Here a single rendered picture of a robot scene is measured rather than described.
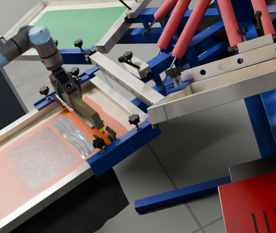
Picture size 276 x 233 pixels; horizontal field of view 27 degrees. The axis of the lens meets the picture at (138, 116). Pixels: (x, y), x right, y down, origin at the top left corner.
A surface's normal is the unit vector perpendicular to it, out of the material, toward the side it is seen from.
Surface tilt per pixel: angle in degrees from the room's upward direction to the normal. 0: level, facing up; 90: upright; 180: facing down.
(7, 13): 90
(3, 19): 90
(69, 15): 0
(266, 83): 58
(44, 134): 0
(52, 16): 0
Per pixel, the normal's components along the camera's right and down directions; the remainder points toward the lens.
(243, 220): -0.33, -0.75
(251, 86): -0.17, 0.11
